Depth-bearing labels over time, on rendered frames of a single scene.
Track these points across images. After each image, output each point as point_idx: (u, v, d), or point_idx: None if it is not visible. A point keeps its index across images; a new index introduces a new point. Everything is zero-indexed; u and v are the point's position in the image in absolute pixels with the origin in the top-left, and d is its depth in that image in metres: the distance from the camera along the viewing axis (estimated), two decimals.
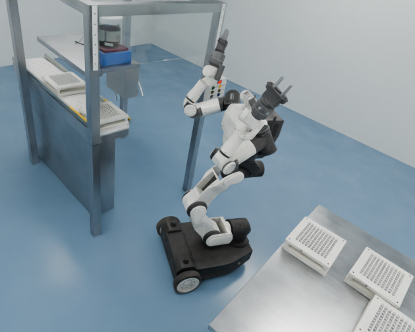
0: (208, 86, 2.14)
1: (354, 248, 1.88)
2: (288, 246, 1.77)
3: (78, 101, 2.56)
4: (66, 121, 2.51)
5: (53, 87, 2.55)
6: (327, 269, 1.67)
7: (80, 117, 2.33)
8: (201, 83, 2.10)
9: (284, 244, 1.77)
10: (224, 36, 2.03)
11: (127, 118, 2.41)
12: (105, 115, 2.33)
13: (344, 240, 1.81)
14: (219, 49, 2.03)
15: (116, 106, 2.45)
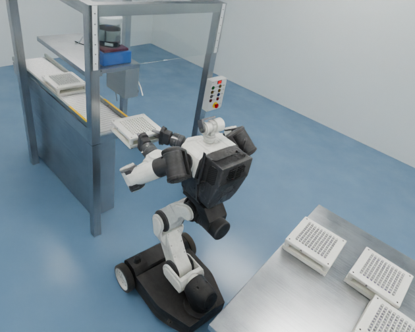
0: None
1: (354, 248, 1.88)
2: (288, 246, 1.77)
3: (78, 101, 2.56)
4: (66, 121, 2.51)
5: (53, 87, 2.55)
6: (327, 269, 1.67)
7: (80, 117, 2.33)
8: None
9: (284, 244, 1.77)
10: (157, 137, 2.15)
11: None
12: (139, 130, 2.13)
13: (344, 240, 1.81)
14: (168, 143, 2.16)
15: (151, 120, 2.25)
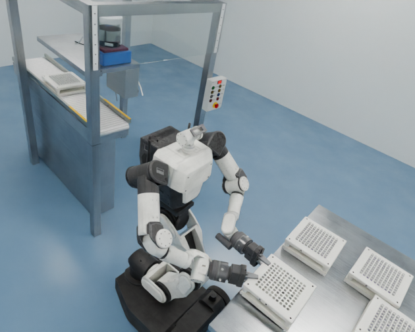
0: None
1: (354, 248, 1.88)
2: (288, 246, 1.77)
3: (78, 101, 2.56)
4: (66, 121, 2.51)
5: (53, 87, 2.55)
6: (327, 269, 1.67)
7: (80, 117, 2.33)
8: (183, 268, 1.47)
9: (284, 244, 1.77)
10: (247, 279, 1.54)
11: (243, 289, 1.50)
12: (273, 275, 1.54)
13: (344, 240, 1.81)
14: (228, 280, 1.54)
15: (272, 305, 1.42)
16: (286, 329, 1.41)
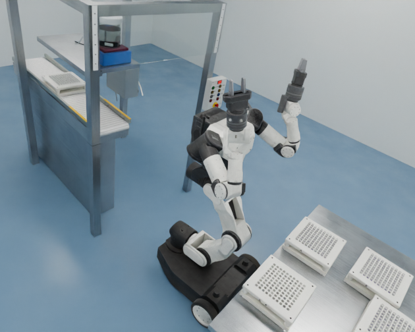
0: (232, 151, 1.57)
1: (354, 248, 1.88)
2: (288, 246, 1.77)
3: (78, 101, 2.56)
4: (66, 121, 2.51)
5: (53, 87, 2.55)
6: (327, 269, 1.67)
7: (80, 117, 2.33)
8: (242, 154, 1.54)
9: (284, 244, 1.77)
10: (244, 87, 1.41)
11: (243, 290, 1.50)
12: (273, 275, 1.55)
13: (344, 240, 1.81)
14: None
15: (272, 306, 1.42)
16: (286, 329, 1.41)
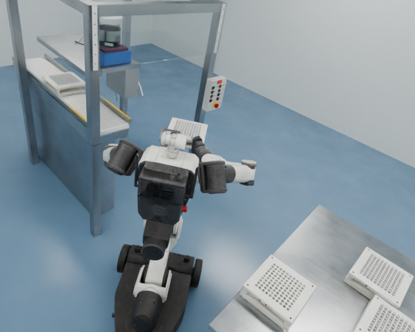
0: None
1: (354, 248, 1.88)
2: None
3: (78, 101, 2.56)
4: (66, 121, 2.51)
5: (53, 87, 2.55)
6: None
7: (80, 117, 2.33)
8: None
9: None
10: None
11: (243, 290, 1.50)
12: (273, 275, 1.55)
13: (173, 118, 2.33)
14: None
15: (272, 306, 1.42)
16: (286, 329, 1.41)
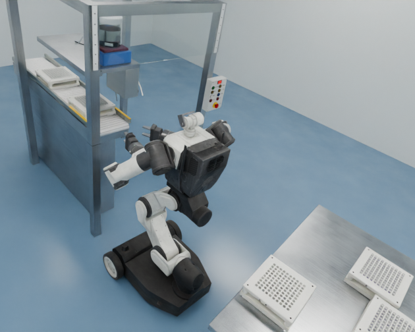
0: None
1: (354, 248, 1.88)
2: None
3: (70, 95, 2.62)
4: (66, 121, 2.51)
5: (45, 80, 2.61)
6: None
7: (80, 117, 2.33)
8: None
9: (114, 109, 2.49)
10: (148, 136, 2.25)
11: (243, 290, 1.50)
12: (273, 275, 1.55)
13: (68, 97, 2.44)
14: None
15: (272, 306, 1.42)
16: (286, 329, 1.41)
